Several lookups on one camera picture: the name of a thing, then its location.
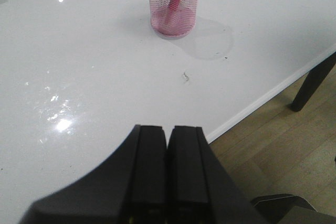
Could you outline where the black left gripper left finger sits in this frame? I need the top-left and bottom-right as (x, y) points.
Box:
(20, 125), (166, 223)

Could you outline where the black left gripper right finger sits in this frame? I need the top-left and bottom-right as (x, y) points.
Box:
(167, 126), (265, 223)

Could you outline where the pink mesh pen holder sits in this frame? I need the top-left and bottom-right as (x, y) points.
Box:
(149, 0), (198, 38)

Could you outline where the dark table leg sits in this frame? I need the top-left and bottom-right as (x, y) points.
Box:
(290, 52), (335, 112)

